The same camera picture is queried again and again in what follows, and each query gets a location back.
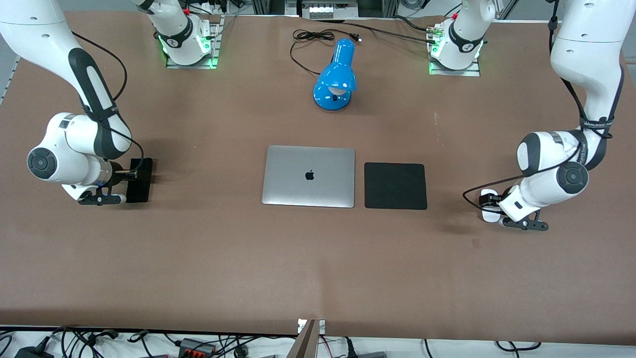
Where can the grey flat box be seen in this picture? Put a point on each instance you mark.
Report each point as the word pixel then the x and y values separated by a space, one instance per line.
pixel 371 355

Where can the black smartphone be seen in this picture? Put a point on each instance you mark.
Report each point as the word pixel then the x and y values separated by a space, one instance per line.
pixel 141 186

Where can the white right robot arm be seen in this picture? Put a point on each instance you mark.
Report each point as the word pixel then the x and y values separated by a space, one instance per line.
pixel 64 149

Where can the white computer mouse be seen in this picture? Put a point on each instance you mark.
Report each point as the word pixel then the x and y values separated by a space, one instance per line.
pixel 492 216

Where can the black power adapter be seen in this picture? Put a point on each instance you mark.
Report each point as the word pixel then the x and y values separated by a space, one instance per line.
pixel 32 350

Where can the blue desk lamp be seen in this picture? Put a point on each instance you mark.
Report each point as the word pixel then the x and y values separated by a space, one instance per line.
pixel 338 74

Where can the silver closed laptop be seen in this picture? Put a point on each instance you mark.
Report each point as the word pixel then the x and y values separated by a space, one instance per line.
pixel 308 176

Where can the black mouse pad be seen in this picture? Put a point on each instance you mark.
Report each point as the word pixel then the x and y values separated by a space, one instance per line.
pixel 395 186

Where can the small metal bracket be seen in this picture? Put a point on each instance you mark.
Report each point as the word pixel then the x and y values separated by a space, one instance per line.
pixel 322 325

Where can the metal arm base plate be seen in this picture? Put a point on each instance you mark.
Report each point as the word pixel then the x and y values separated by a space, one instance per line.
pixel 454 72
pixel 191 63

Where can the white power strip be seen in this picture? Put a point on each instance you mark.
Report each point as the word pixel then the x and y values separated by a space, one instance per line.
pixel 326 10

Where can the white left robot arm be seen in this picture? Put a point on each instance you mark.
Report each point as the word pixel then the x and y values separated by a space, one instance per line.
pixel 586 74

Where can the grey connector block orange levers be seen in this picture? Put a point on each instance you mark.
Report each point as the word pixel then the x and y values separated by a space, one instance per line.
pixel 198 348

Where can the wooden post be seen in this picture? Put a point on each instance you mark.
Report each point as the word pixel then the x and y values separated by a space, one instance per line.
pixel 304 343

